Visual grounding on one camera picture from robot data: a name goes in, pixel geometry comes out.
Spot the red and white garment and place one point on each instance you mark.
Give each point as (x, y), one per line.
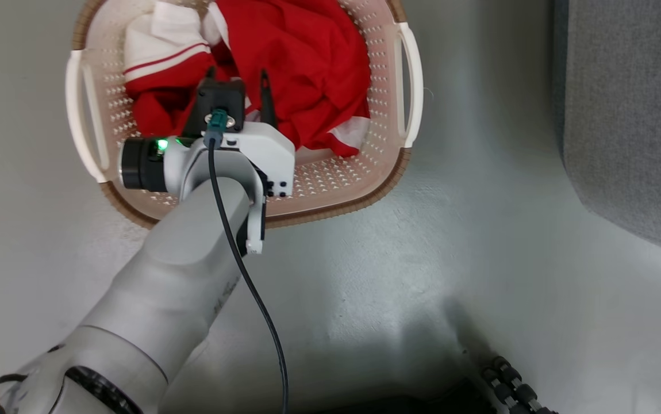
(307, 69)

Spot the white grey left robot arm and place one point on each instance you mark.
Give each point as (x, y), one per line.
(175, 276)

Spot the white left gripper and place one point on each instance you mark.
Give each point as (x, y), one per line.
(270, 155)

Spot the dark robot base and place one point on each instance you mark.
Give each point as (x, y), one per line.
(422, 402)

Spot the cream perforated laundry basket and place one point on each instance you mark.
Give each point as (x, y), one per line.
(330, 178)

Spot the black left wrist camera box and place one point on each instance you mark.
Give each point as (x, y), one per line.
(218, 95)

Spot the grey fabric sofa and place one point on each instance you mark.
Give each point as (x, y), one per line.
(635, 115)

